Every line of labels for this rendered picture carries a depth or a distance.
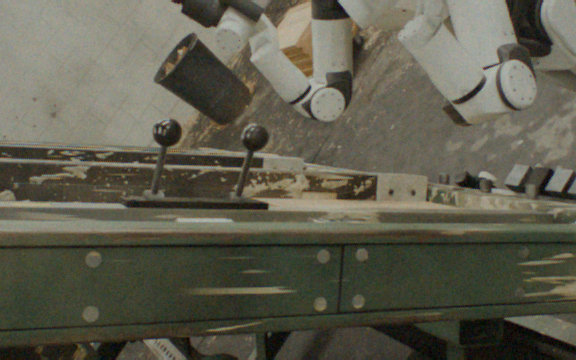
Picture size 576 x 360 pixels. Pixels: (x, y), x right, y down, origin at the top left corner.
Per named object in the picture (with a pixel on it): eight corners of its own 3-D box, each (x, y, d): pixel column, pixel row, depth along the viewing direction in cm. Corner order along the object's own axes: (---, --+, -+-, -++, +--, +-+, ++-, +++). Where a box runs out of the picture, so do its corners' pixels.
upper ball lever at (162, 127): (168, 214, 100) (188, 128, 93) (140, 213, 98) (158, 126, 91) (162, 197, 103) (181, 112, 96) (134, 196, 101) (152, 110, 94)
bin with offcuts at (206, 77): (265, 79, 597) (203, 26, 572) (231, 130, 583) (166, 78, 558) (238, 86, 643) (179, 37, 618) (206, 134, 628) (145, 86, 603)
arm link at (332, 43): (345, 103, 181) (343, 10, 173) (361, 118, 170) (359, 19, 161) (299, 108, 179) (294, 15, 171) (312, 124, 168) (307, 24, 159)
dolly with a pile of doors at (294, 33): (374, 32, 485) (331, -10, 469) (335, 96, 470) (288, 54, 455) (325, 46, 539) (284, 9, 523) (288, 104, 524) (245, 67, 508)
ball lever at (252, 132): (251, 215, 105) (276, 133, 98) (225, 214, 103) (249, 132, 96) (243, 198, 108) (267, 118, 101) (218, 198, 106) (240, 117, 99)
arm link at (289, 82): (253, 64, 172) (305, 123, 179) (261, 75, 162) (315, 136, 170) (287, 33, 171) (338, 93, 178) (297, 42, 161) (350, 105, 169)
